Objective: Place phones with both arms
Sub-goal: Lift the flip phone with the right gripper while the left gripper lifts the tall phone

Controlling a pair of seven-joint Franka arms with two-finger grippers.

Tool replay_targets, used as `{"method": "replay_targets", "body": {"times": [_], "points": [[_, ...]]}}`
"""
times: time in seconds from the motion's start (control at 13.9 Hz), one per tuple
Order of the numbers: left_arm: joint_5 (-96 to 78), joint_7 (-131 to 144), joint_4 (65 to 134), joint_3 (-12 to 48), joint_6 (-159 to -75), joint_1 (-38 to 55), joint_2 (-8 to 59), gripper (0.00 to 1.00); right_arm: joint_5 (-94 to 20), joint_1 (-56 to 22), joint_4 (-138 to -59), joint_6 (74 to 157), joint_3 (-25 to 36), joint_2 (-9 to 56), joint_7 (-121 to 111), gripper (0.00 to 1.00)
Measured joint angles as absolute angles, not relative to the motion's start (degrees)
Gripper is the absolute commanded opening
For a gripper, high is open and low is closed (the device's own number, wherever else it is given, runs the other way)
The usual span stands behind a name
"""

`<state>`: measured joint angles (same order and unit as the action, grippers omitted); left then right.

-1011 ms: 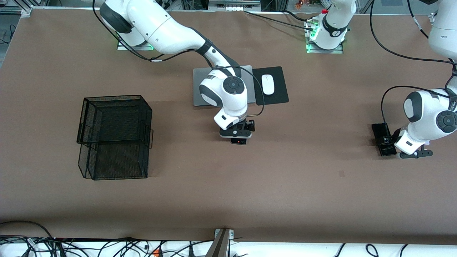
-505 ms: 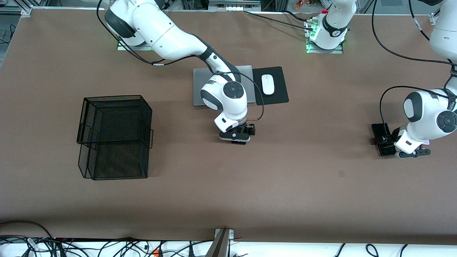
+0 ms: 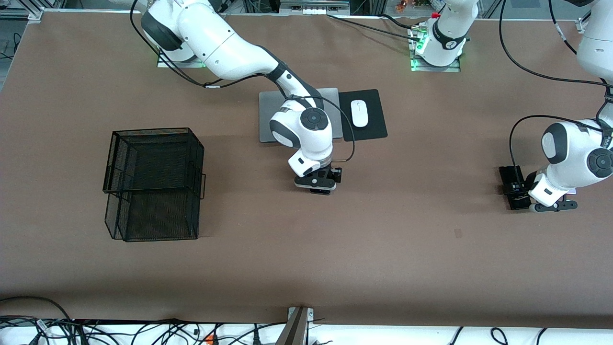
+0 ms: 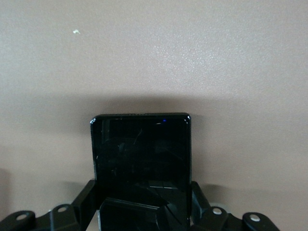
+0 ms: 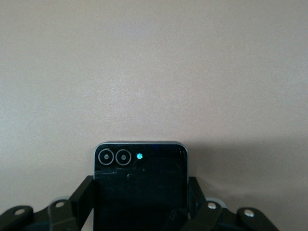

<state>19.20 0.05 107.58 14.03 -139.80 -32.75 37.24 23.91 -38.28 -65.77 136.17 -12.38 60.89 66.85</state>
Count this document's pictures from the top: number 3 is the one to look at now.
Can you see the white power strip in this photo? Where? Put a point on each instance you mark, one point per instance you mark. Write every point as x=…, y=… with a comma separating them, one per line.
x=313, y=9

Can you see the black slab smartphone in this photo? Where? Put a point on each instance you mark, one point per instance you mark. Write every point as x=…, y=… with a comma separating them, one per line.
x=507, y=172

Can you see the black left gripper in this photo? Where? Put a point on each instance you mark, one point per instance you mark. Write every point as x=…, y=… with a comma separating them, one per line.
x=519, y=187

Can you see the black mouse pad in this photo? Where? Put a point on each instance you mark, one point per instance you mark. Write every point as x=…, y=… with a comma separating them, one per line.
x=373, y=130

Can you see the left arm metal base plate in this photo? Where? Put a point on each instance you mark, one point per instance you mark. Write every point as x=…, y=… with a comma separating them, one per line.
x=431, y=69

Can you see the aluminium corner bracket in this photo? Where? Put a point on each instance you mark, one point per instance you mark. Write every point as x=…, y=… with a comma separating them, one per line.
x=581, y=24

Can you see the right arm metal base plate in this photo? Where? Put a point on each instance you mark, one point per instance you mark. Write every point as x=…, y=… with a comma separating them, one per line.
x=165, y=64

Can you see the grey metal camera post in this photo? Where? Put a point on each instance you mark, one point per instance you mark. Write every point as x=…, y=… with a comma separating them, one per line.
x=294, y=330

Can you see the silver closed laptop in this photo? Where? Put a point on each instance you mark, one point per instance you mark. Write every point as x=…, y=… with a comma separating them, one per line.
x=268, y=120

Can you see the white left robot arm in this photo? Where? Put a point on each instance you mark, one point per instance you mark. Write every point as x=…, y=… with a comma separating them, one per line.
x=570, y=148

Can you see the white computer mouse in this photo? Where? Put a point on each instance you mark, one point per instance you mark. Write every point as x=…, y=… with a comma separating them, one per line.
x=359, y=115

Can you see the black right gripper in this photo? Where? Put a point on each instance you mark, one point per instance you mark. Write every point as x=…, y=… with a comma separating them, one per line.
x=336, y=174

